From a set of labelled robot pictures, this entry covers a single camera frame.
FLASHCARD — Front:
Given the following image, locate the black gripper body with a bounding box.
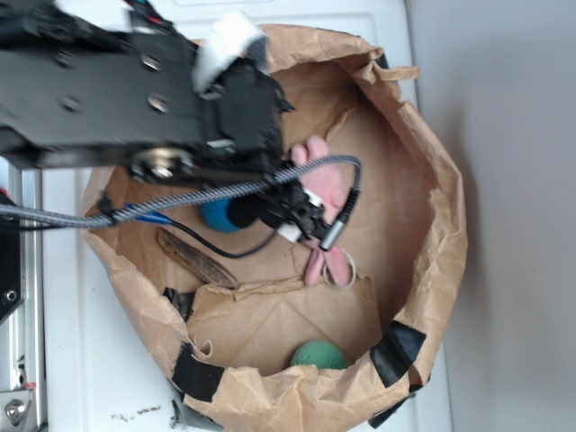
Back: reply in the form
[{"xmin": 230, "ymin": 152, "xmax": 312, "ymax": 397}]
[{"xmin": 121, "ymin": 17, "xmax": 293, "ymax": 190}]

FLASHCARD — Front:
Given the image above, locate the pink plush bunny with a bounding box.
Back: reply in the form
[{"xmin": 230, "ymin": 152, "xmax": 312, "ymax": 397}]
[{"xmin": 291, "ymin": 136, "xmax": 351, "ymax": 288}]

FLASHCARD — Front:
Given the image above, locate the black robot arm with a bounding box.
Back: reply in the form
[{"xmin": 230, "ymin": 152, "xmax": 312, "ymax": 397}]
[{"xmin": 1, "ymin": 1, "xmax": 291, "ymax": 186}]

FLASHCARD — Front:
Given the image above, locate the blue textured ball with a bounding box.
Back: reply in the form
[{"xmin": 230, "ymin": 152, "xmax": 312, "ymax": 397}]
[{"xmin": 200, "ymin": 199, "xmax": 240, "ymax": 233}]

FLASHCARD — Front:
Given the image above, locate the brown paper bag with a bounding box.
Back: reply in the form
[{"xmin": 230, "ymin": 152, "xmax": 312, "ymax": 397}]
[{"xmin": 85, "ymin": 24, "xmax": 467, "ymax": 431}]

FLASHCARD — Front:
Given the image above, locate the green textured ball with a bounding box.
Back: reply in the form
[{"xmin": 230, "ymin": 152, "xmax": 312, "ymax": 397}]
[{"xmin": 290, "ymin": 340, "xmax": 348, "ymax": 370}]

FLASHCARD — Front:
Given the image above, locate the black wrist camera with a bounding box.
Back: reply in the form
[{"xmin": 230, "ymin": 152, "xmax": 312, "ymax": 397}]
[{"xmin": 229, "ymin": 179, "xmax": 352, "ymax": 251}]

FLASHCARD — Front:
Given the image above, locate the black cable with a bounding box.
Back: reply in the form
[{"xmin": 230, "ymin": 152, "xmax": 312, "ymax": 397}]
[{"xmin": 168, "ymin": 220, "xmax": 278, "ymax": 260}]

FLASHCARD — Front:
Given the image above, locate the grey braided cable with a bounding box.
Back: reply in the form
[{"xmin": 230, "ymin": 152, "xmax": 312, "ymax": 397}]
[{"xmin": 0, "ymin": 152, "xmax": 364, "ymax": 230}]

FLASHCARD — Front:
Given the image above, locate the aluminium frame rail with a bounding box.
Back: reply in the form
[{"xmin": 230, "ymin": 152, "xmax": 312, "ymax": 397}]
[{"xmin": 0, "ymin": 155, "xmax": 49, "ymax": 432}]

